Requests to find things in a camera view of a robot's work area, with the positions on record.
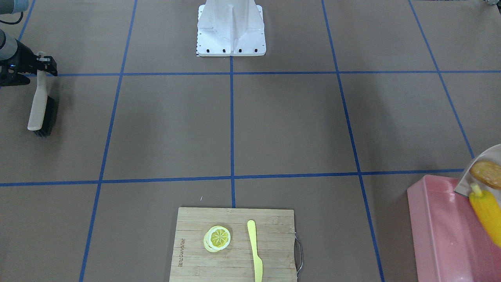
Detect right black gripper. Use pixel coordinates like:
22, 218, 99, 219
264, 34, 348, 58
0, 39, 58, 87

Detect beige hand brush black bristles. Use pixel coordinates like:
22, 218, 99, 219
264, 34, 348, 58
27, 51, 58, 137

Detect beige plastic dustpan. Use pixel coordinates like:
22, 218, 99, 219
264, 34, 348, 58
454, 144, 501, 201

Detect brown toy potato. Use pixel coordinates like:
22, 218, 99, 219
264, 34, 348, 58
469, 159, 501, 190

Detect yellow toy corn cob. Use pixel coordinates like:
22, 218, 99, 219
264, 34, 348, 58
469, 183, 501, 247

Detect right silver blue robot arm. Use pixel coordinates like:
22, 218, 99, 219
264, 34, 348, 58
0, 0, 58, 87

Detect pink plastic bin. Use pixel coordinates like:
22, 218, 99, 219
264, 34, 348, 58
407, 175, 501, 282

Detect yellow toy lemon slice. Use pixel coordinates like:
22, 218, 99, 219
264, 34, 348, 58
203, 226, 231, 252

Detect bamboo cutting board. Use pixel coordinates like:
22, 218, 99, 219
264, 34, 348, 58
169, 207, 297, 282

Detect yellow plastic toy knife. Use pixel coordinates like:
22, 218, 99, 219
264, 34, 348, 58
247, 220, 264, 282

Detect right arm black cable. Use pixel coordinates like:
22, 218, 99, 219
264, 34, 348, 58
0, 12, 24, 25

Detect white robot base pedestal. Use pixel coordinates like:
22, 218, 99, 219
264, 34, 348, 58
196, 0, 267, 57

